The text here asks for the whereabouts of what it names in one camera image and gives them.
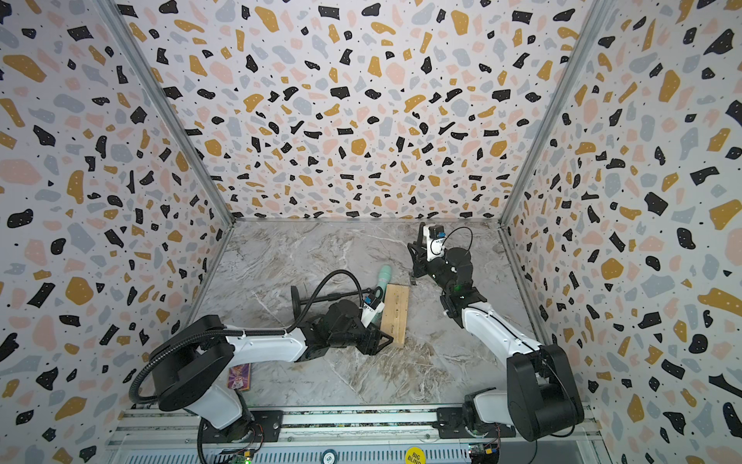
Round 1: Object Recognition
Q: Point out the wooden plank block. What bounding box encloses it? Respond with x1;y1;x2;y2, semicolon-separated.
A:
381;284;410;348

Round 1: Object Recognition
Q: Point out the black disc stand rod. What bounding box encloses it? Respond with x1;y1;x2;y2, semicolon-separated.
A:
291;286;376;323

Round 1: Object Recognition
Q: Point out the black corrugated cable conduit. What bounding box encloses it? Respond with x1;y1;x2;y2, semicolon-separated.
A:
128;269;365;405

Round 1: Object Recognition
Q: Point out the mint green handle tool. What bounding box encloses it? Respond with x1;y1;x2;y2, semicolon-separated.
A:
372;265;392;326

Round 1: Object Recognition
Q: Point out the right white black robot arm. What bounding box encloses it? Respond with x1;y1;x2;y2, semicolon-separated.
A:
408;243;585;442

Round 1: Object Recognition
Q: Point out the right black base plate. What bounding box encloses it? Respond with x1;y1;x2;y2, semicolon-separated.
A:
433;405;517;440

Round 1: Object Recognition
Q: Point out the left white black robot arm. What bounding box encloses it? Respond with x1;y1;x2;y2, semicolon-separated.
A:
151;300;393;430

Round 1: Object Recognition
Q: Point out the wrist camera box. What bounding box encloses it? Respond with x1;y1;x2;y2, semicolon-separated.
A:
361;292;385;327
422;224;446;262

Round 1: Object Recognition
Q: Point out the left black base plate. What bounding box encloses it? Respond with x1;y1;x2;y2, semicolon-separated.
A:
197;410;284;447

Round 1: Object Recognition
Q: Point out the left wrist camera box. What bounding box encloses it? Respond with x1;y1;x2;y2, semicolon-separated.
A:
361;292;385;327

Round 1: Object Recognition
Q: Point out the purple card packet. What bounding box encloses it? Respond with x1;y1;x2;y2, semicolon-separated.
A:
227;363;251;392

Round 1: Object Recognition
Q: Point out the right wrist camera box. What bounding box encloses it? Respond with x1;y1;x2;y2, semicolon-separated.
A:
422;224;446;262

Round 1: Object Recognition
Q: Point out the aluminium rail frame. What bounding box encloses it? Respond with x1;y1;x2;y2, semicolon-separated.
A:
100;404;611;463

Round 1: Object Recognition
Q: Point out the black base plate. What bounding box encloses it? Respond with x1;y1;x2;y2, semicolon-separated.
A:
197;410;284;447
433;405;517;440

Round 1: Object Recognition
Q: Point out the yellow round sticker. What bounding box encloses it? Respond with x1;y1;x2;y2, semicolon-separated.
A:
404;447;426;464

